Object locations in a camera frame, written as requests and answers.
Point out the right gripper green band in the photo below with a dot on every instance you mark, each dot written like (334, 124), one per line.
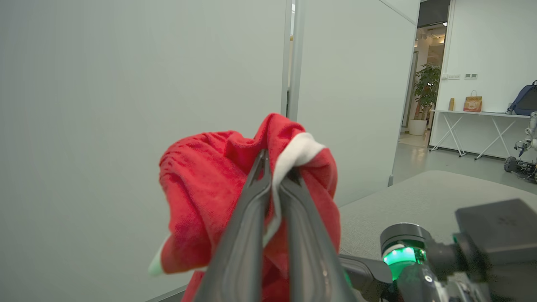
(405, 241)

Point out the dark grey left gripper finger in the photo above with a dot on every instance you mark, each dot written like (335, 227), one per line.
(241, 243)

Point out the red garment with white trim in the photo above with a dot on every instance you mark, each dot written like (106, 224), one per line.
(201, 197)

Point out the wheeled robot with white arm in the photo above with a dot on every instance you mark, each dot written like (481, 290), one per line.
(522, 165)

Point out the white plant pot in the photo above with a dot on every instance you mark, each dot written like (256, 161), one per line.
(417, 127)

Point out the tan bottle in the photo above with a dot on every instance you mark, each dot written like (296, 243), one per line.
(451, 105)

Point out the green potted plant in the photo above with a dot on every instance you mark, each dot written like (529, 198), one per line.
(427, 86)

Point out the white folding table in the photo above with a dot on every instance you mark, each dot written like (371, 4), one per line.
(478, 114)

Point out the brown paper bag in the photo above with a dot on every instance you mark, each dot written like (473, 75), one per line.
(472, 104)

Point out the blue backpack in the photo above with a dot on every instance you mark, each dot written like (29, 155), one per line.
(526, 100)

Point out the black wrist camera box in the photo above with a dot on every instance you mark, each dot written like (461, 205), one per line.
(499, 226)

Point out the grey metal partition post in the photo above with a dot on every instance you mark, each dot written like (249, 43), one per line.
(295, 58)

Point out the white wall socket strip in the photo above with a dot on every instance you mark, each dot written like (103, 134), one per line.
(452, 76)

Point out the grey wall switch panel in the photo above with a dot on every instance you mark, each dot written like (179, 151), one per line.
(470, 76)

